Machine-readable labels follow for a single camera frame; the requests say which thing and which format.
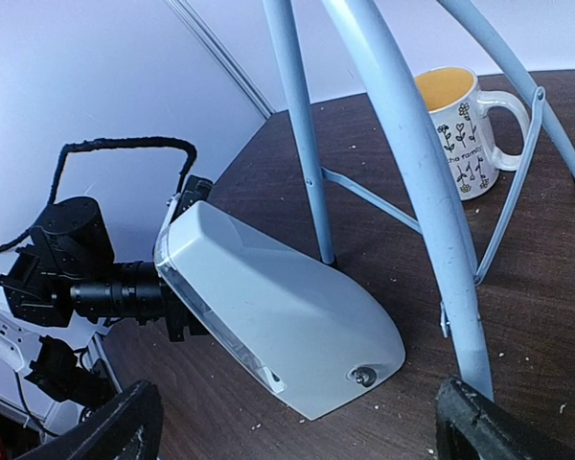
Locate yellow patterned mug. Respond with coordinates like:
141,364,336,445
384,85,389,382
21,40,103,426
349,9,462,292
415,67,530,201

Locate white tripod stand pole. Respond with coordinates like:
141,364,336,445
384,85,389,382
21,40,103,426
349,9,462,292
264,1,575,397

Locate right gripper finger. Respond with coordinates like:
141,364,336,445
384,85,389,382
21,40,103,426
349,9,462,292
435,378,575,459

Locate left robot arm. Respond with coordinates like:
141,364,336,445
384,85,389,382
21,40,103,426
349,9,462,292
0,196,207,441

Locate white metronome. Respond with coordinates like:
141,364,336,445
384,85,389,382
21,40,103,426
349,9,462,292
154,200,405,420

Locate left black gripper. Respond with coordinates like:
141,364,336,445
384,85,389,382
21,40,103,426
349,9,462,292
21,281,206,459

